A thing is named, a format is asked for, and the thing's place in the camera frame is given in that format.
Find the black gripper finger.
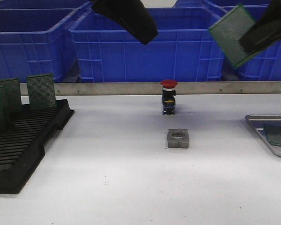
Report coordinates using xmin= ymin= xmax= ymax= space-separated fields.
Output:
xmin=91 ymin=0 xmax=158 ymax=45
xmin=239 ymin=0 xmax=281 ymax=53

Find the green perforated circuit board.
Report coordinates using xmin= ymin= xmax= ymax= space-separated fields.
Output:
xmin=208 ymin=3 xmax=266 ymax=68
xmin=263 ymin=124 xmax=281 ymax=147

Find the silver metal tray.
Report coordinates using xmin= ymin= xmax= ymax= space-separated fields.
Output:
xmin=245 ymin=114 xmax=281 ymax=157

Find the rear right green circuit board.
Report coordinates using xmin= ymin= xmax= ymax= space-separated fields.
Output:
xmin=26 ymin=73 xmax=57 ymax=111

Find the rear left green circuit board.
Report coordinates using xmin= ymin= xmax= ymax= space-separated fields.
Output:
xmin=0 ymin=77 xmax=22 ymax=113

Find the black slotted board rack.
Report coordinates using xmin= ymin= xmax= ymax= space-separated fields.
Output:
xmin=0 ymin=99 xmax=74 ymax=194

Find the right blue plastic crate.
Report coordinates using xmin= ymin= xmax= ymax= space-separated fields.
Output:
xmin=219 ymin=6 xmax=281 ymax=82

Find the blue plastic crate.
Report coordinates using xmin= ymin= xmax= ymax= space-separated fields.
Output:
xmin=219 ymin=6 xmax=281 ymax=82
xmin=0 ymin=9 xmax=79 ymax=83
xmin=69 ymin=7 xmax=224 ymax=83

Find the far right blue crate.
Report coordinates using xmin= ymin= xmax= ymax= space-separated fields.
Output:
xmin=173 ymin=0 xmax=272 ymax=8

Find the centre blue plastic crate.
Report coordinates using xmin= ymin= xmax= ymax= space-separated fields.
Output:
xmin=69 ymin=7 xmax=224 ymax=83

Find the red emergency stop button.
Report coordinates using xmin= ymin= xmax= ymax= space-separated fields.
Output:
xmin=161 ymin=79 xmax=177 ymax=115

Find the left blue plastic crate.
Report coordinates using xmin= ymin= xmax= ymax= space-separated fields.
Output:
xmin=0 ymin=9 xmax=79 ymax=83

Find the far left blue crate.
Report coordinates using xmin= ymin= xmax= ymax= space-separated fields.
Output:
xmin=0 ymin=0 xmax=91 ymax=9

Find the grey metal clamp block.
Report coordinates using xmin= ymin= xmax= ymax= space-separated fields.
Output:
xmin=167 ymin=128 xmax=190 ymax=149

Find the metal table edge rail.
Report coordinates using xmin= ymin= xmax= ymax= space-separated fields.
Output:
xmin=20 ymin=81 xmax=281 ymax=97

